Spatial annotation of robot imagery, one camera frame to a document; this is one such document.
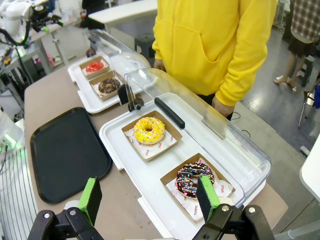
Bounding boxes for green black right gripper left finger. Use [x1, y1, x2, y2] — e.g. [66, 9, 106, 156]
[26, 176, 103, 240]

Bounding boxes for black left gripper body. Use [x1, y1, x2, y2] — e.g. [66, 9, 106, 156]
[30, 3, 55, 33]

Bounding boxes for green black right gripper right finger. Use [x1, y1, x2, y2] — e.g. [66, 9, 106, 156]
[194, 174, 276, 240]

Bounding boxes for person right forearm yellow sleeve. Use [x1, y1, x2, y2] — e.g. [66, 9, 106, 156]
[151, 19, 167, 61]

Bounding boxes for person left forearm yellow sleeve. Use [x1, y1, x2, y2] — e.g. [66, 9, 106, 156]
[214, 37, 270, 107]

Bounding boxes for chocolate rainbow sprinkle donut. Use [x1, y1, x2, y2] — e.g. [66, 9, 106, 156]
[175, 161, 215, 199]

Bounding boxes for brown cardboard donut box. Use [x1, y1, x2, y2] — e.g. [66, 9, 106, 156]
[79, 55, 111, 80]
[121, 110, 183, 162]
[159, 152, 236, 224]
[88, 70, 126, 102]

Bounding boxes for black plastic serving tray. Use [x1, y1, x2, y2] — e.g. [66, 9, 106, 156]
[29, 106, 113, 205]

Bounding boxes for red glazed donut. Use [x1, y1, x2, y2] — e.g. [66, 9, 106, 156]
[85, 60, 105, 73]

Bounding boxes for chocolate nut donut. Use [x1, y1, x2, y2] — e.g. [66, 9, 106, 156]
[98, 77, 121, 95]

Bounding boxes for yellow frosted sprinkle donut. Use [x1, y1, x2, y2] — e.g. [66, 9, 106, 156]
[133, 116, 166, 145]

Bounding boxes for person left hand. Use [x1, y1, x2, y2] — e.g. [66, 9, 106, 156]
[211, 96, 236, 118]

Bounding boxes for person right hand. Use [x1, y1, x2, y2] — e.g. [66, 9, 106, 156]
[153, 59, 167, 72]

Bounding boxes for white printed paper liner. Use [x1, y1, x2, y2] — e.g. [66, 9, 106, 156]
[124, 127, 176, 161]
[165, 157, 234, 223]

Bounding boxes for large white display case base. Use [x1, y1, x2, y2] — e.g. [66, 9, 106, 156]
[98, 92, 267, 240]

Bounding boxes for large clear display case lid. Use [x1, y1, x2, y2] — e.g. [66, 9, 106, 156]
[124, 67, 272, 208]

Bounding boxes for white background table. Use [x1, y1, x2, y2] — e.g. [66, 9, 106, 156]
[87, 0, 159, 26]

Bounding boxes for small clear display case lid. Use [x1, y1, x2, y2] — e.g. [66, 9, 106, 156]
[87, 28, 152, 78]

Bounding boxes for small white display case base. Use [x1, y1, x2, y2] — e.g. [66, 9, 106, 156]
[67, 53, 143, 115]

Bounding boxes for black stool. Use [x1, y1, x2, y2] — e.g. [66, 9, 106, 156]
[134, 33, 155, 59]

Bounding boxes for clear plastic cover green light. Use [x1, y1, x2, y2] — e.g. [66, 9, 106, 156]
[0, 109, 26, 152]

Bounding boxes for black lid hinge knob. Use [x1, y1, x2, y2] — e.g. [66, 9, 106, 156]
[127, 96, 145, 112]

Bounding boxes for white side table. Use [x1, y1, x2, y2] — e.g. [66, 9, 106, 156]
[299, 139, 320, 202]

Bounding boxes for yellow hoodie person torso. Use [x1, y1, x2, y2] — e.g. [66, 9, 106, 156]
[151, 0, 278, 107]

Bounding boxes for grey stool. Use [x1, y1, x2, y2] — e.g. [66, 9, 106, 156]
[296, 54, 316, 88]

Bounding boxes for plaid shirt background person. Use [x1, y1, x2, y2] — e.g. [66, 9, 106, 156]
[273, 0, 320, 89]

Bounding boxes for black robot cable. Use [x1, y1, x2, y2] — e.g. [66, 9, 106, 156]
[0, 21, 32, 48]

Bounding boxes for black lid handle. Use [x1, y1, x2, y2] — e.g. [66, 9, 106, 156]
[154, 97, 186, 130]

